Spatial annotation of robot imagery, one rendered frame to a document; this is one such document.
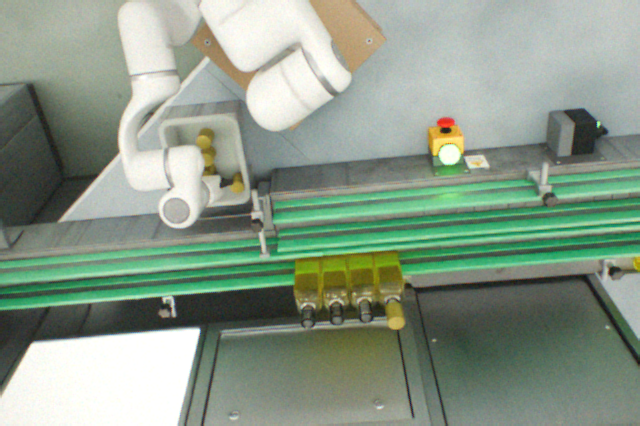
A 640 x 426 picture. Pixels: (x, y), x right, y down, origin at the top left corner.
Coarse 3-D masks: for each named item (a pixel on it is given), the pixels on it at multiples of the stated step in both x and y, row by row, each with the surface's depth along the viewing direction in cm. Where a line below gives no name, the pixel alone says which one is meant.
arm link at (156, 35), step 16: (144, 0) 102; (160, 0) 106; (176, 0) 109; (128, 16) 101; (144, 16) 101; (160, 16) 103; (176, 16) 106; (192, 16) 109; (128, 32) 101; (144, 32) 101; (160, 32) 103; (176, 32) 107; (192, 32) 111; (128, 48) 102; (144, 48) 102; (160, 48) 103; (128, 64) 104; (144, 64) 102; (160, 64) 103
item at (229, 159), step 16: (160, 128) 128; (176, 128) 136; (192, 128) 136; (224, 128) 136; (176, 144) 136; (192, 144) 138; (224, 144) 138; (240, 144) 130; (224, 160) 140; (240, 160) 132; (224, 176) 142; (224, 192) 141
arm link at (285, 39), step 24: (216, 0) 93; (240, 0) 93; (264, 0) 91; (288, 0) 90; (216, 24) 94; (240, 24) 92; (264, 24) 91; (288, 24) 91; (312, 24) 90; (240, 48) 93; (264, 48) 93; (312, 48) 90; (336, 48) 93; (336, 72) 91
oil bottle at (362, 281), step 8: (352, 256) 131; (360, 256) 130; (368, 256) 130; (352, 264) 128; (360, 264) 128; (368, 264) 128; (352, 272) 126; (360, 272) 126; (368, 272) 125; (352, 280) 124; (360, 280) 123; (368, 280) 123; (352, 288) 122; (360, 288) 121; (368, 288) 121; (376, 288) 122; (352, 296) 122; (360, 296) 121; (368, 296) 121; (376, 296) 123; (352, 304) 123
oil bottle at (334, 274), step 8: (328, 256) 132; (336, 256) 131; (344, 256) 131; (328, 264) 129; (336, 264) 129; (344, 264) 129; (328, 272) 127; (336, 272) 126; (344, 272) 126; (328, 280) 124; (336, 280) 124; (344, 280) 124; (328, 288) 122; (336, 288) 122; (344, 288) 122; (328, 296) 121; (336, 296) 121; (344, 296) 121; (328, 304) 122; (344, 304) 122
